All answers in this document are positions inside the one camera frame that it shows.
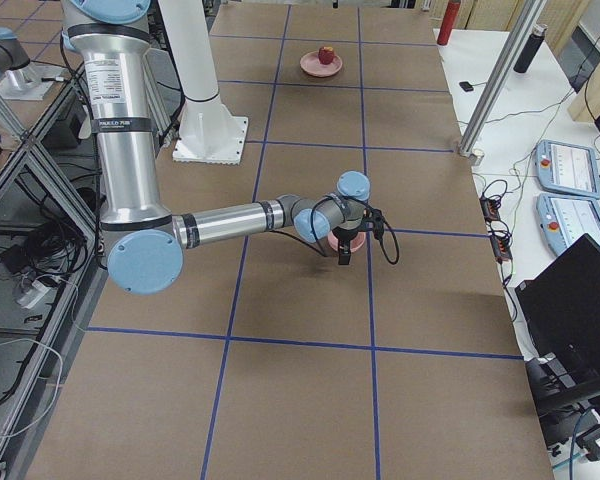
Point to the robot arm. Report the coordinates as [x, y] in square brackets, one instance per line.
[144, 241]

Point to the pink bowl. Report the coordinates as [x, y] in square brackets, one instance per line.
[355, 244]

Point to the black laptop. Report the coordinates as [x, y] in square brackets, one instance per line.
[562, 304]

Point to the black water bottle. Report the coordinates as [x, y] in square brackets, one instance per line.
[530, 49]

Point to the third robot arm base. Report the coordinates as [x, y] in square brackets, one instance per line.
[20, 79]

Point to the black power strip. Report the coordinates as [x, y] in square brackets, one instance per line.
[498, 231]

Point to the near teach pendant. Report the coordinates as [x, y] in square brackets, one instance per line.
[564, 219]

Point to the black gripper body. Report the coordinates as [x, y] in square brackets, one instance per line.
[346, 236]

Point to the white camera stand pillar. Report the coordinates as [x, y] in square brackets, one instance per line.
[208, 132]

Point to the teach pendant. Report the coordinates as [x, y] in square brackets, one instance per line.
[567, 168]
[564, 219]

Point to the pink plate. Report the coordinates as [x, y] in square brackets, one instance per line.
[311, 65]

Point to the red apple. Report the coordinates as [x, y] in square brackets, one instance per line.
[326, 55]

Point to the aluminium frame post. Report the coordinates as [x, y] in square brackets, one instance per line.
[511, 50]

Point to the red water bottle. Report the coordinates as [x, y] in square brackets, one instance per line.
[448, 20]

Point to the small black square device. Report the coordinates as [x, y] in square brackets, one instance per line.
[466, 86]

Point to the far teach pendant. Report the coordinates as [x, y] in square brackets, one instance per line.
[567, 168]

